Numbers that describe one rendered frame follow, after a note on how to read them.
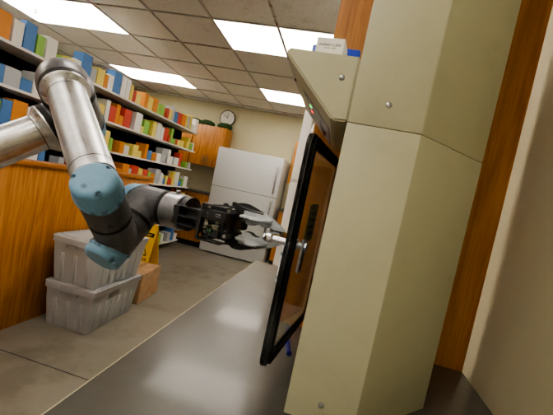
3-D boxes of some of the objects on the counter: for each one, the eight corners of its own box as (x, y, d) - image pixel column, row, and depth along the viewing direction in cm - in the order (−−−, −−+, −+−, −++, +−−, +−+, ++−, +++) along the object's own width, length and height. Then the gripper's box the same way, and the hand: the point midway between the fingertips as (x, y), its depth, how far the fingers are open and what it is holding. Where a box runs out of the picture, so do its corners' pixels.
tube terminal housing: (404, 363, 81) (480, 44, 77) (447, 467, 50) (579, -68, 45) (303, 334, 86) (369, 30, 82) (283, 412, 54) (391, -80, 50)
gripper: (166, 238, 65) (266, 268, 59) (176, 188, 65) (278, 212, 58) (191, 235, 74) (281, 261, 67) (200, 190, 73) (292, 212, 66)
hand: (278, 235), depth 65 cm, fingers closed, pressing on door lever
